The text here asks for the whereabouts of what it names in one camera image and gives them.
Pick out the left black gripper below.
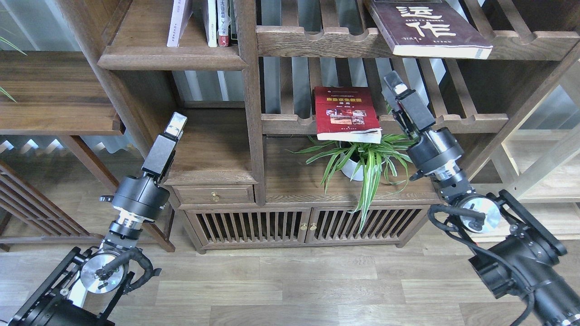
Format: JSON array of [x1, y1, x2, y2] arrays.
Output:
[[112, 112, 187, 223]]

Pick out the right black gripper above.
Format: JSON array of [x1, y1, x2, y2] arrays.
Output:
[[383, 71, 464, 181]]

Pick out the dark maroon book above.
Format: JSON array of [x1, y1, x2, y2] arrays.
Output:
[[364, 0, 493, 59]]

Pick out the white lavender book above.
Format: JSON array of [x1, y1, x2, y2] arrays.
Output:
[[166, 0, 193, 47]]

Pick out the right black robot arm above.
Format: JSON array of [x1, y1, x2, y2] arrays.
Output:
[[385, 72, 580, 326]]

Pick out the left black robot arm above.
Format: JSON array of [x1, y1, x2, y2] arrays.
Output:
[[8, 113, 187, 326]]

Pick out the green spider plant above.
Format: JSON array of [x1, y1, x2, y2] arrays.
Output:
[[299, 133, 411, 230]]

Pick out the white plant pot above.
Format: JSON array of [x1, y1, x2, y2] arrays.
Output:
[[339, 146, 364, 181]]

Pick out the dark wooden bookshelf cabinet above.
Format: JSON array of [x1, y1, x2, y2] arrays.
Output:
[[57, 0, 580, 255]]

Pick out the black upright book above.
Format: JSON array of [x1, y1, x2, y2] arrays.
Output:
[[228, 0, 238, 46]]

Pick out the white table leg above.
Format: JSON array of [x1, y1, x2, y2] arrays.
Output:
[[67, 281, 88, 308]]

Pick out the red white upright book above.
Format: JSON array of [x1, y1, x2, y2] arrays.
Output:
[[216, 0, 231, 48]]

